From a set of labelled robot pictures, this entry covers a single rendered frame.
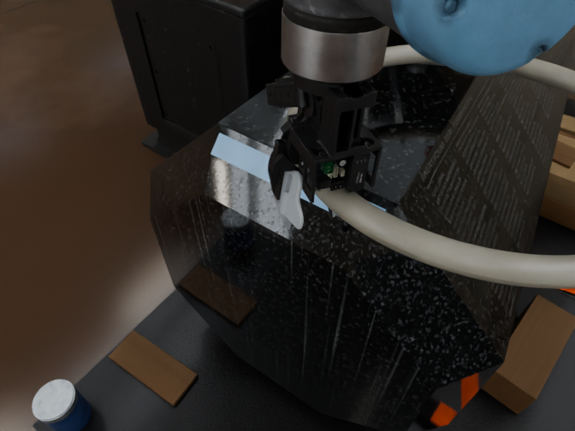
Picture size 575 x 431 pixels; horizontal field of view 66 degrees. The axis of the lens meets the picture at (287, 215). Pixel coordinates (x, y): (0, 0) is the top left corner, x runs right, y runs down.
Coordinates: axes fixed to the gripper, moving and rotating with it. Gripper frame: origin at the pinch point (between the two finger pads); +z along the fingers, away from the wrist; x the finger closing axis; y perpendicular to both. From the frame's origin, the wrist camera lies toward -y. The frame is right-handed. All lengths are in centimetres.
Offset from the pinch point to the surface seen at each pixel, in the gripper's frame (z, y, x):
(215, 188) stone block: 10.7, -20.1, -7.5
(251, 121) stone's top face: 3.0, -25.9, 1.0
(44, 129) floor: 78, -162, -54
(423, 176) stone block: 4.2, -4.7, 21.1
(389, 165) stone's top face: 3.3, -7.8, 16.9
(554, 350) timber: 68, 8, 72
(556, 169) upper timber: 56, -41, 115
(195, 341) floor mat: 82, -37, -16
